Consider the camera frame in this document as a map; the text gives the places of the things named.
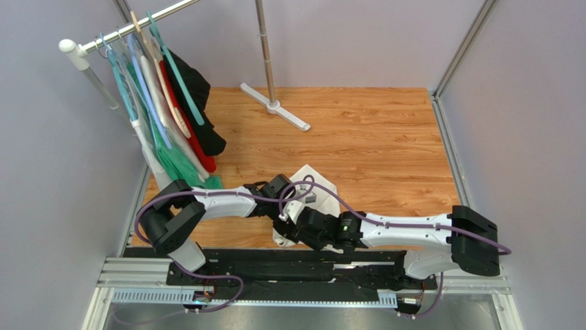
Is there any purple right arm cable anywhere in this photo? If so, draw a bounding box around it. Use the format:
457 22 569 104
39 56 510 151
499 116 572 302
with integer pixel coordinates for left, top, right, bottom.
278 180 512 320

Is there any white cloth napkin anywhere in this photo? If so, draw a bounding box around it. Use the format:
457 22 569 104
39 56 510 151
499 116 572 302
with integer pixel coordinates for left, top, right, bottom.
272 164 340 248

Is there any aluminium frame rail left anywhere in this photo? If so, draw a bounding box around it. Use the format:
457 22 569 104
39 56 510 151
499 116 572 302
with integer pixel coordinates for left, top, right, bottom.
81 164 151 329

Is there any white slotted cable duct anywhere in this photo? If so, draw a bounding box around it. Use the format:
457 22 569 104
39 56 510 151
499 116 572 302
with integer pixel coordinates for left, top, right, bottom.
111 288 398 309

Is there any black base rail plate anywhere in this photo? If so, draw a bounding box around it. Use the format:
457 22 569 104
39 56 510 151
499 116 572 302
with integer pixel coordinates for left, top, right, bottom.
123 247 452 303

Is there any red hanging garment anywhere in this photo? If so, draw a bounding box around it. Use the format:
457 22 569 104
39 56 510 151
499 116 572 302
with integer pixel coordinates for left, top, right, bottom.
158 61 218 174

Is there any black hanging garment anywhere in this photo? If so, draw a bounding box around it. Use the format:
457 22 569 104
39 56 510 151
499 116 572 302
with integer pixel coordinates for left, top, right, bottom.
162 52 228 157

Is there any aluminium frame rail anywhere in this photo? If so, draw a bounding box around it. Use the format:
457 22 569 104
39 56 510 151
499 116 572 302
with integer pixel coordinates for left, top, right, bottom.
428 0 499 208
81 164 151 329

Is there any white hanging garment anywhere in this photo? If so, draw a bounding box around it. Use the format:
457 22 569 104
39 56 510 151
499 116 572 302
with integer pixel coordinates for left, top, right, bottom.
109 38 211 188

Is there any blue plastic hanger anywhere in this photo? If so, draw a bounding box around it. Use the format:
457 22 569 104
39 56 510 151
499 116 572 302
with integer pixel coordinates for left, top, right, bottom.
126 33 173 150

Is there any white clothes rack stand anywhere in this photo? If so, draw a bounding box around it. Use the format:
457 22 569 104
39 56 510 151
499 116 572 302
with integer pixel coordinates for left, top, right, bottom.
58 0 312 137

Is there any aluminium frame rail right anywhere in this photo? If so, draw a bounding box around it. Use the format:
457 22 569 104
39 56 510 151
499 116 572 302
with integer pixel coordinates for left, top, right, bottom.
428 0 499 208

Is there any green hanging garment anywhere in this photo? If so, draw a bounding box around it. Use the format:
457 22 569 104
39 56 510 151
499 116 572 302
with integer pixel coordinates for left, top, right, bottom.
124 64 223 189

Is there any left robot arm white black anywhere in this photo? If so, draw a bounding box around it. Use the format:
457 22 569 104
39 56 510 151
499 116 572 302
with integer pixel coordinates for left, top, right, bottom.
134 175 296 272

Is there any light teal plastic hanger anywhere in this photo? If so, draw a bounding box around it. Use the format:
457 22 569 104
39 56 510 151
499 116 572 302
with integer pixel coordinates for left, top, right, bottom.
99 33 138 122

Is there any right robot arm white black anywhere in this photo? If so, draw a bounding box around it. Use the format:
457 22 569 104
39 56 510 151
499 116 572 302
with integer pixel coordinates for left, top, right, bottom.
272 205 501 280

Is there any wooden hanger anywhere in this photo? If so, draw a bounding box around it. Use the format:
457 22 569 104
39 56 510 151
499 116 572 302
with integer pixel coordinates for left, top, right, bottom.
130 10 191 139

